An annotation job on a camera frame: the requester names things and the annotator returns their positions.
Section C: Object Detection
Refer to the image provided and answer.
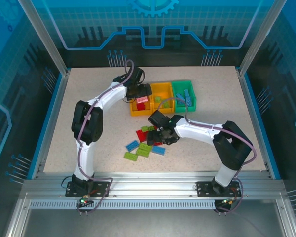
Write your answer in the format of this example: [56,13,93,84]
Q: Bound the yellow plastic bin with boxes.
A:
[150,82,175,115]
[130,83,154,117]

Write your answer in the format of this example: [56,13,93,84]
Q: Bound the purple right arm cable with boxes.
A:
[157,98,257,215]

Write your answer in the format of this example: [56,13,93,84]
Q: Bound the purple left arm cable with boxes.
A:
[75,59,139,215]

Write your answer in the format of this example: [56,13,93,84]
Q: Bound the aluminium frame post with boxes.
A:
[17,0,71,76]
[237,0,288,76]

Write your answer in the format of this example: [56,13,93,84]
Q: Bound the aluminium side rail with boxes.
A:
[236,68,281,179]
[31,70,71,180]

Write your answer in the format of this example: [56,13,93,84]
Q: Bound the aluminium frame rail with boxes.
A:
[22,172,287,198]

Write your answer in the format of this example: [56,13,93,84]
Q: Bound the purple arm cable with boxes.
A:
[157,98,257,215]
[75,59,139,215]

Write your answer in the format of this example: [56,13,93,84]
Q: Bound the slotted metal cable duct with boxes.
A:
[29,200,218,210]

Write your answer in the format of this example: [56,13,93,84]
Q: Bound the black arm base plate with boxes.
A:
[196,181,240,198]
[65,181,110,198]

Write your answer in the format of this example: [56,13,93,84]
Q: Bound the green plastic bin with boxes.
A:
[171,80,197,113]

